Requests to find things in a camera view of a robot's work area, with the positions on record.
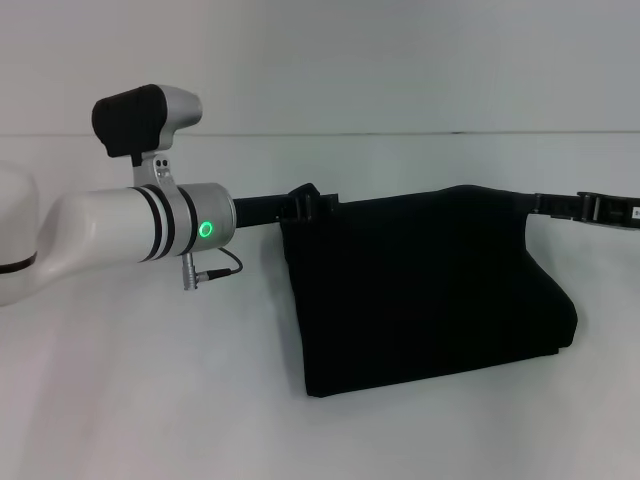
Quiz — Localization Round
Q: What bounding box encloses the left gripper cable with connector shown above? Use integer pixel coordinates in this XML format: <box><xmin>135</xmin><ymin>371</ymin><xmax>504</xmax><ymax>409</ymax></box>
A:
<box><xmin>179</xmin><ymin>247</ymin><xmax>245</xmax><ymax>292</ymax></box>

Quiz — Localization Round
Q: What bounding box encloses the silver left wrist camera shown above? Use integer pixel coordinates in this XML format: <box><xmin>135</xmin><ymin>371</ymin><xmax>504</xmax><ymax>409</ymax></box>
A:
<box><xmin>90</xmin><ymin>83</ymin><xmax>204</xmax><ymax>187</ymax></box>

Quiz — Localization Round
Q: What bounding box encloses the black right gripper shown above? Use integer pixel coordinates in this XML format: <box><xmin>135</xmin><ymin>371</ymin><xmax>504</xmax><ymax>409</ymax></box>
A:
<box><xmin>528</xmin><ymin>190</ymin><xmax>640</xmax><ymax>230</ymax></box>

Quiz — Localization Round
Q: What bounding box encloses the black shirt with FREE print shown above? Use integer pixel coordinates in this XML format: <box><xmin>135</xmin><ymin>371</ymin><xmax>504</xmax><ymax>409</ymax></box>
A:
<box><xmin>278</xmin><ymin>183</ymin><xmax>582</xmax><ymax>400</ymax></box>

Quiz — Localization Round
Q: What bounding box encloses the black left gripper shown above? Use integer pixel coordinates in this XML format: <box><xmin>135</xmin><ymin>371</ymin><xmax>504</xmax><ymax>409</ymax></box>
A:
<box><xmin>232</xmin><ymin>182</ymin><xmax>342</xmax><ymax>229</ymax></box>

